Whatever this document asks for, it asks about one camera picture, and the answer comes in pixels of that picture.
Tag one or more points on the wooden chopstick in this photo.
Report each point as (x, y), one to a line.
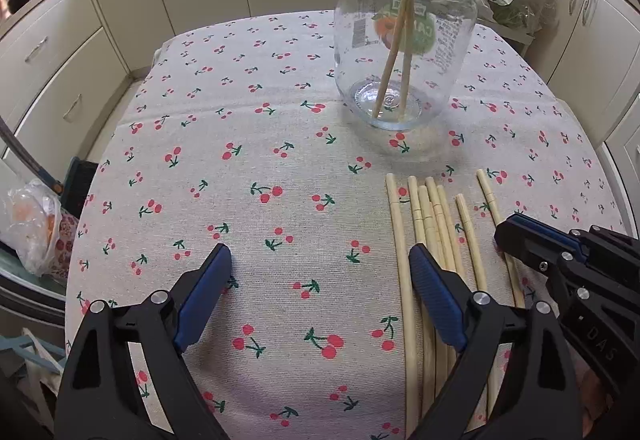
(487, 195)
(395, 39)
(406, 69)

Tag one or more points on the cream base cabinet beside shelf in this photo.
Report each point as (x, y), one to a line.
(610, 29)

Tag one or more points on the person's right hand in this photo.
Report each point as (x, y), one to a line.
(597, 395)

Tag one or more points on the bag of green vegetables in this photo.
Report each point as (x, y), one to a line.
(515, 14)

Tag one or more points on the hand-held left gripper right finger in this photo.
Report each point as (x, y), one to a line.
(435, 295)

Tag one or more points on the bunch of chopsticks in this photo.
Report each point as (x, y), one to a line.
(400, 240)

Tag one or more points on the blue dustpan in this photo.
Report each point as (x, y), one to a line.
(82, 185)

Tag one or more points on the clear plastic bag with oranges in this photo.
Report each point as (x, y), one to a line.
(30, 220)

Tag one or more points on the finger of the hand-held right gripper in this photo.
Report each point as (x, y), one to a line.
(550, 231)
(610, 245)

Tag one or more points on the pink floral cup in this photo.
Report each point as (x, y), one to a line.
(65, 245)

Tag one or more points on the cream drawer cabinet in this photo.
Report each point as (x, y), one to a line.
(50, 69)

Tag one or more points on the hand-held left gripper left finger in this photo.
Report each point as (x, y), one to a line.
(205, 295)

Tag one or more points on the clear glass jar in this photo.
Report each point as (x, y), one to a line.
(440, 84)

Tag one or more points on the cherry print tablecloth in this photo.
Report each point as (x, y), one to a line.
(250, 144)

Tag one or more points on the metal mop pole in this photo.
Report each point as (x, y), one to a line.
(25, 154)

